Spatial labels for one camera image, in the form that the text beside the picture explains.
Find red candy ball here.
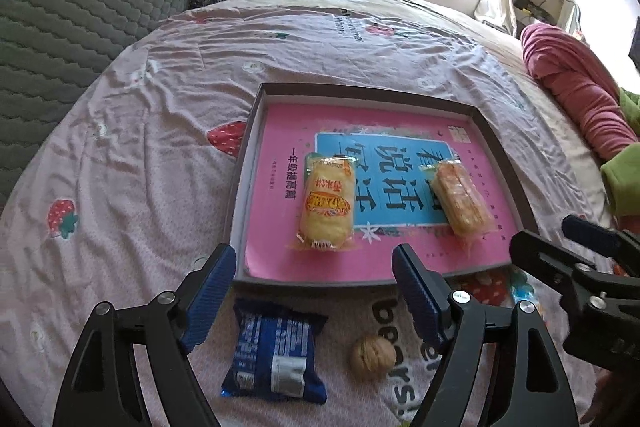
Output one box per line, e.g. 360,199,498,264
509,268,538,306

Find clear wafer pack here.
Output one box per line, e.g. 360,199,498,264
420,159,497,253

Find walnut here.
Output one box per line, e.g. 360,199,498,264
349,335,396,381

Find blue snack packet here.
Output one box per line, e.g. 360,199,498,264
221,298,328,405

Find yellow rice cake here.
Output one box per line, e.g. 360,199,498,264
296,153,357,251

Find person's left hand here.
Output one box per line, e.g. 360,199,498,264
579,369,617,426

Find green blanket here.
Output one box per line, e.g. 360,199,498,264
601,88,640,218

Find pink quilt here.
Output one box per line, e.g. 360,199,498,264
521,23,638,161

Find pink and blue book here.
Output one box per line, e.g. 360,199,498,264
244,103,520,283

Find strawberry print bed sheet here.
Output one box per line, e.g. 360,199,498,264
1,0,612,426

